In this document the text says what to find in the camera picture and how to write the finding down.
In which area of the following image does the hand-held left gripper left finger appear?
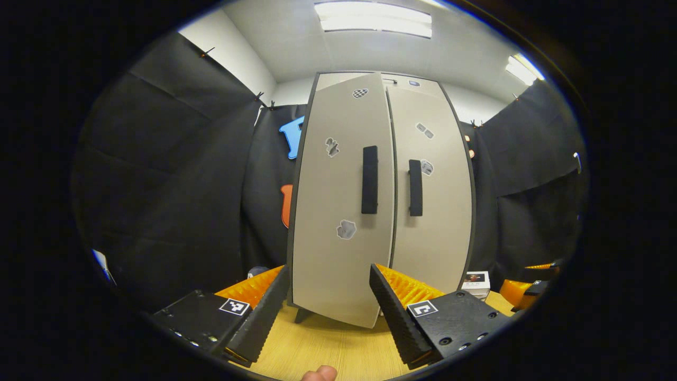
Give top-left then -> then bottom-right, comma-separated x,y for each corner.
151,265 -> 290,368

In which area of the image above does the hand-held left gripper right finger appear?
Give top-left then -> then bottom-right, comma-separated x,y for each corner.
369,263 -> 513,370

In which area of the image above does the white shoe cabinet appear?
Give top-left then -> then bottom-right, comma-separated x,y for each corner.
286,70 -> 477,330

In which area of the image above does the small white printed box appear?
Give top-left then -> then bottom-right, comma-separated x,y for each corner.
461,271 -> 491,301

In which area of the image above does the black backdrop cloth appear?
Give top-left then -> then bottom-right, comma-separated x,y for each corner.
71,32 -> 588,313

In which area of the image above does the small ceiling light panel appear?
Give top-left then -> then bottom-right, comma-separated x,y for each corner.
505,53 -> 545,86

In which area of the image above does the long ceiling light panel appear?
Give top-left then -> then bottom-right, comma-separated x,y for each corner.
315,1 -> 433,39

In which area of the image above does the black door handle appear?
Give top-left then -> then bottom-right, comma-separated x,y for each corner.
361,146 -> 379,215
408,159 -> 424,217

